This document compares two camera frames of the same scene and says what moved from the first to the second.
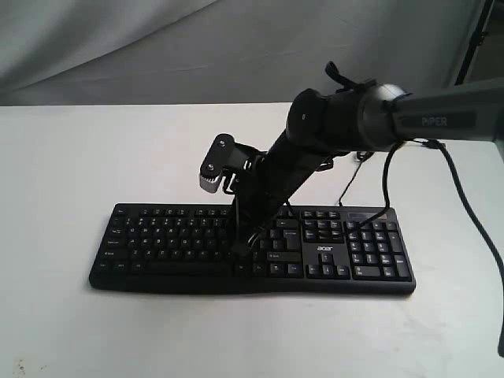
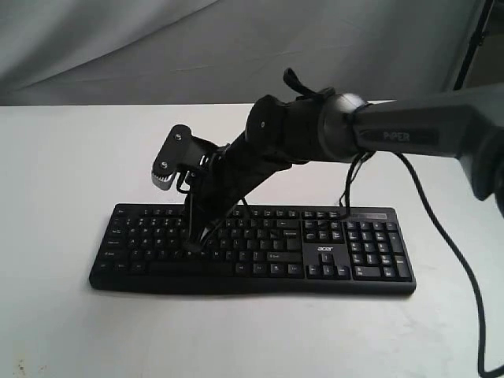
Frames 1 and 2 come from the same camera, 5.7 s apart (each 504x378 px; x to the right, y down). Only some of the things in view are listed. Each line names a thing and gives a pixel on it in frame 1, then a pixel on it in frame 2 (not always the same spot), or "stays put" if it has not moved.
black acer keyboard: [186, 250] stays put
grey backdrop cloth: [65, 53] stays put
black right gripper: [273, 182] → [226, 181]
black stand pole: [477, 40] stays put
